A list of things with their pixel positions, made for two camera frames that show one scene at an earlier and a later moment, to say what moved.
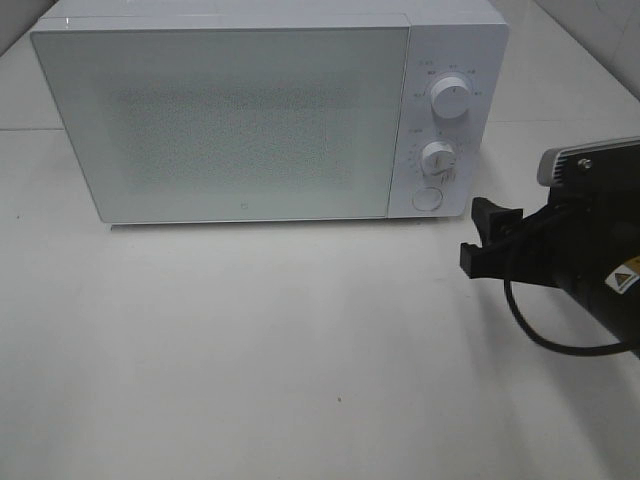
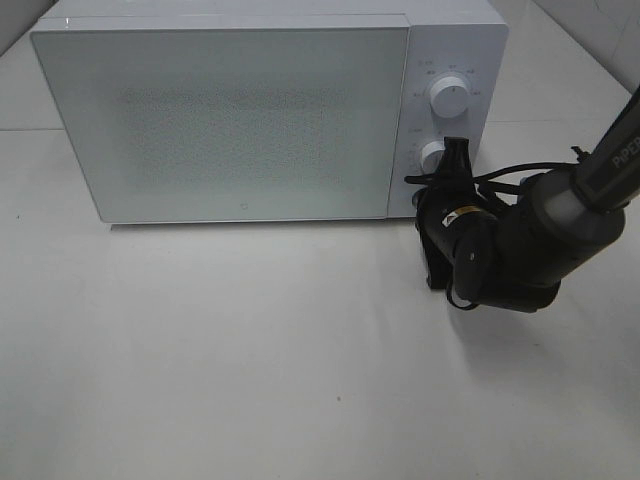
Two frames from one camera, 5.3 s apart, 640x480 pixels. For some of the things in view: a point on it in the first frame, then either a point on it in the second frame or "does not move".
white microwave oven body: [192, 111] does not move
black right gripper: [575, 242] -> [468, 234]
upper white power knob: [450, 97] does not move
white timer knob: [439, 158] does not move
